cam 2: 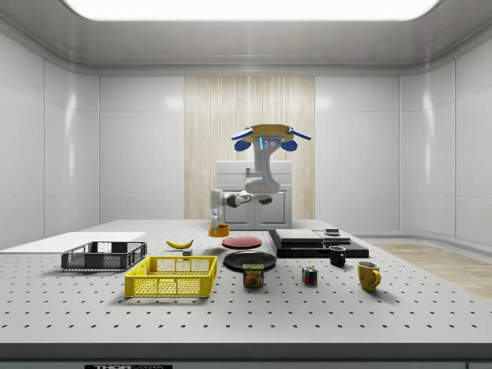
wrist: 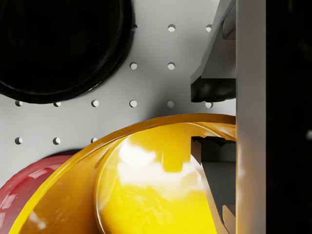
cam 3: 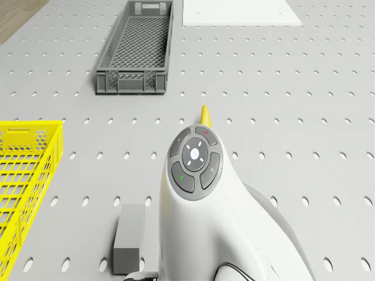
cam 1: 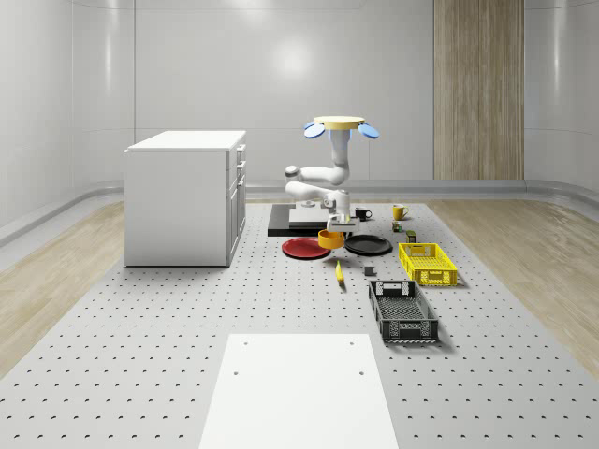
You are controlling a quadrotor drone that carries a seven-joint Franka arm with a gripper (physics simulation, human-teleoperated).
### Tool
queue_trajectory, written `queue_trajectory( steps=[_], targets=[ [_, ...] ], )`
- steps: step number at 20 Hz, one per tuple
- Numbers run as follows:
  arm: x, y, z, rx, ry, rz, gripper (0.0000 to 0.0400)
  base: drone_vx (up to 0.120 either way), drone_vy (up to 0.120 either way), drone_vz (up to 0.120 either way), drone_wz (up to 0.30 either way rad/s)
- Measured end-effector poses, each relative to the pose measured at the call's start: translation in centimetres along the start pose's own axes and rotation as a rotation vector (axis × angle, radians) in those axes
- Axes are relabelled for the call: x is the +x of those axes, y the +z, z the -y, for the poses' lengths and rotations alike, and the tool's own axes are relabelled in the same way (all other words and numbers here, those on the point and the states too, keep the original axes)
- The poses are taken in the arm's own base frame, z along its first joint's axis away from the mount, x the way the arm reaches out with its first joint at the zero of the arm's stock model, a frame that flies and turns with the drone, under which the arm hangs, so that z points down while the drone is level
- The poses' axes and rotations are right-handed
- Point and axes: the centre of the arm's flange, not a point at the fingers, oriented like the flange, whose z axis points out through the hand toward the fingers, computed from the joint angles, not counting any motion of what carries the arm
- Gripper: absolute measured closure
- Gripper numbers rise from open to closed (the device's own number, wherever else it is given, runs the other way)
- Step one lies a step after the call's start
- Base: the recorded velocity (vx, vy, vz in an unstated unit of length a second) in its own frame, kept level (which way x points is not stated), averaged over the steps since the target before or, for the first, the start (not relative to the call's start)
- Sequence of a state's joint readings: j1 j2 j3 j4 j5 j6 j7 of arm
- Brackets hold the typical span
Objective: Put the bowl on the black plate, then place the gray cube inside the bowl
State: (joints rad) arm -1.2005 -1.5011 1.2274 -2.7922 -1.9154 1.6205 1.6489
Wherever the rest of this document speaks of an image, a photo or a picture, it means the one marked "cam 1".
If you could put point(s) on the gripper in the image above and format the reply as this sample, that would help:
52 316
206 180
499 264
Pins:
340 224

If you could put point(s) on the white board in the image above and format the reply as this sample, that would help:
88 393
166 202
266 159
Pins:
299 393

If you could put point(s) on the red plate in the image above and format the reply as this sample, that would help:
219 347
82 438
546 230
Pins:
304 248

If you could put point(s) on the dark grey basket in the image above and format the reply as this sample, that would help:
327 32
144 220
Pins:
404 311

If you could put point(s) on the black stove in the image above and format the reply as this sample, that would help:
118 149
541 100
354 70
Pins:
281 223

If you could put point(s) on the grey cube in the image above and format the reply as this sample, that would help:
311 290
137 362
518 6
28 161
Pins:
369 270

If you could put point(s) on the yellow bowl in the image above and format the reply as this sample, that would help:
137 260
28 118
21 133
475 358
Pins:
329 240

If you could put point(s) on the white cabinet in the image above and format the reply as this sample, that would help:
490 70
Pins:
178 206

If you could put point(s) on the yellow basket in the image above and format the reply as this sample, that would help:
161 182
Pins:
428 266

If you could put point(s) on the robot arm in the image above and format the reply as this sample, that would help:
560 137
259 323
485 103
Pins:
323 174

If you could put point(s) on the black plate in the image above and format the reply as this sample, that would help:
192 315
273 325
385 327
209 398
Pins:
368 245

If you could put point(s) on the flat-sided can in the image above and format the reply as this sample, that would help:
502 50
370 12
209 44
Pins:
411 236

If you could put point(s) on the black mug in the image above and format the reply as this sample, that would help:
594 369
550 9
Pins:
360 214

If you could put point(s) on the banana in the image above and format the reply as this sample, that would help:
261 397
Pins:
339 273

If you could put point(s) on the yellow mug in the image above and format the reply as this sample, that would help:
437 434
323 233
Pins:
398 212

